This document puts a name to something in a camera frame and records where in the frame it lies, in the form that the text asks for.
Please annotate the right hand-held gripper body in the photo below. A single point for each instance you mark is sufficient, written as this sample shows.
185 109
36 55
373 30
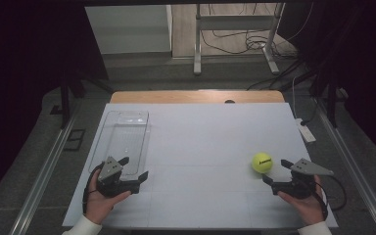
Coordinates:
302 182

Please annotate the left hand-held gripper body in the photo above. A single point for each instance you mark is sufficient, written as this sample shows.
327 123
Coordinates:
110 169

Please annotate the yellow tennis ball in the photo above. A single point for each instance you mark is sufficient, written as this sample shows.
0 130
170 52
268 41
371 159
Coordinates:
262 163

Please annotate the person's right hand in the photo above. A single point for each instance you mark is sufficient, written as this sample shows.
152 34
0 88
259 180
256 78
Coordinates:
305 209

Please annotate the person's left hand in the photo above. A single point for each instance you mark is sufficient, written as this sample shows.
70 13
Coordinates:
101 204

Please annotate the clear plastic container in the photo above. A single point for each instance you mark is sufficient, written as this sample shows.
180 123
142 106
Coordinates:
124 137

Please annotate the white power strip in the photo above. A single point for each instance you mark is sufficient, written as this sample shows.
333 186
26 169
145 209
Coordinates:
305 131

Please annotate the black stand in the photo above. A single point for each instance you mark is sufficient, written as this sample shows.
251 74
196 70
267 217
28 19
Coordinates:
65 98
331 104

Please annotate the black round table grommet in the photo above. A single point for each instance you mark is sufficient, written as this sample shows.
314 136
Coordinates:
229 101

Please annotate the wooden table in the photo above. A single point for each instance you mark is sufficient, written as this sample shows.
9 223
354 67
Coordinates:
182 97

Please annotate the dark curtain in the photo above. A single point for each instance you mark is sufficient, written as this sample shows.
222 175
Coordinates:
19 81
365 65

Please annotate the white cabinet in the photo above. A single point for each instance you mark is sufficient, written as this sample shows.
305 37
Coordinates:
127 29

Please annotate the grey metal stand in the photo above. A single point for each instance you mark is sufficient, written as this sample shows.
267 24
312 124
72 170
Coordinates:
235 22

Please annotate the aluminium rail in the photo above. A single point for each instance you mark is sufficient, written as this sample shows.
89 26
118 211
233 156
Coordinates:
355 176
42 182

